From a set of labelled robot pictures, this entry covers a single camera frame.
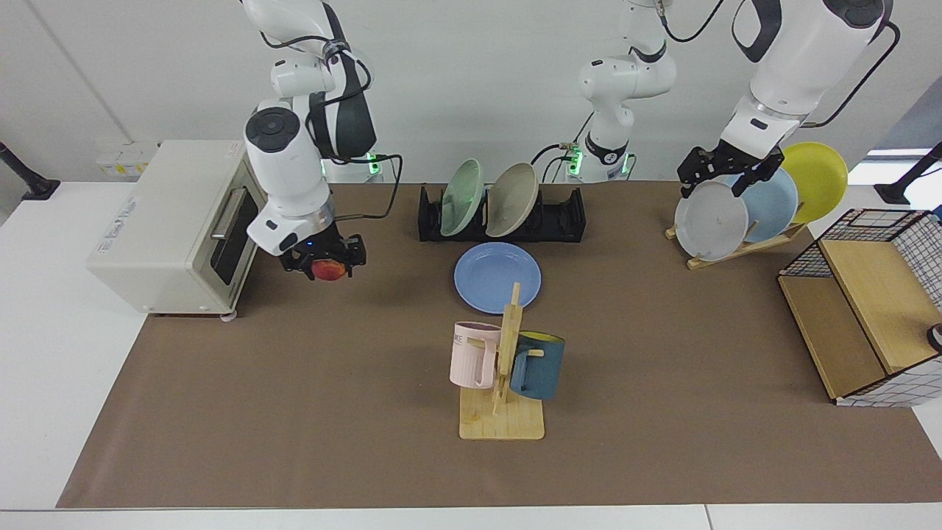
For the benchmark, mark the red yellow apple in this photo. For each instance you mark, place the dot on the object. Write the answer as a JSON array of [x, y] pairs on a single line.
[[330, 271]]

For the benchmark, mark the periwinkle blue plate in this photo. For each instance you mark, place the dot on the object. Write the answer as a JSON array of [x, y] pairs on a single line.
[[489, 276]]

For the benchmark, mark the light blue plate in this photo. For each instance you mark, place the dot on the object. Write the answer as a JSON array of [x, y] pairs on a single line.
[[773, 206]]

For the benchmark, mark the grey plate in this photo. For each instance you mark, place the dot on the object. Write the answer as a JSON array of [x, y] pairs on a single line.
[[710, 224]]

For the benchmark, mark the wooden plate rack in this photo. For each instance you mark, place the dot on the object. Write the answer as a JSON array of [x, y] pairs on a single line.
[[743, 249]]

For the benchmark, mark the yellow plate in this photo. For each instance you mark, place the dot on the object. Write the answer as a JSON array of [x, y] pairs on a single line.
[[820, 180]]

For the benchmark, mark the black dish rack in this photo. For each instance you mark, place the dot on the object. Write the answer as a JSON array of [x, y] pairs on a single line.
[[563, 217]]

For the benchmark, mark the pale green plate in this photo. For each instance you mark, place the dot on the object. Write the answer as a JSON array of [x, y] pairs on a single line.
[[462, 197]]

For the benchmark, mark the beige plate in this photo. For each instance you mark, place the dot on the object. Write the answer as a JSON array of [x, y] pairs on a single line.
[[511, 200]]

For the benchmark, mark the brown table cloth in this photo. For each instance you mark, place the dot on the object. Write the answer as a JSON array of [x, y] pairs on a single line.
[[331, 412]]

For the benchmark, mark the pink mug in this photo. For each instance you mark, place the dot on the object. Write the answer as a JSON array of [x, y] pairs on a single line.
[[471, 357]]

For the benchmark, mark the pale toaster oven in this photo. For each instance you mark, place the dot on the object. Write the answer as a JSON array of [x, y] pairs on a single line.
[[158, 235]]

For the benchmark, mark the black clamp stand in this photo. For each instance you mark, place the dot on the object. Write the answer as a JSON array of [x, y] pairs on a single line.
[[33, 184], [901, 188]]

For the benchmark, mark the white socket strip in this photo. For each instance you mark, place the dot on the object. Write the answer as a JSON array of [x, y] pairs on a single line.
[[125, 158]]

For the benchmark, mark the dark blue mug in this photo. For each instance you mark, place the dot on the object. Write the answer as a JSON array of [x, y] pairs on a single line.
[[541, 372]]

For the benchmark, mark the wooden cup stand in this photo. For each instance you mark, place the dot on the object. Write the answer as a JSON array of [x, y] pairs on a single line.
[[508, 419]]

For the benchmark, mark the black white round object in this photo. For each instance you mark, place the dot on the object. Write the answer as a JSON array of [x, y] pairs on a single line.
[[936, 337]]

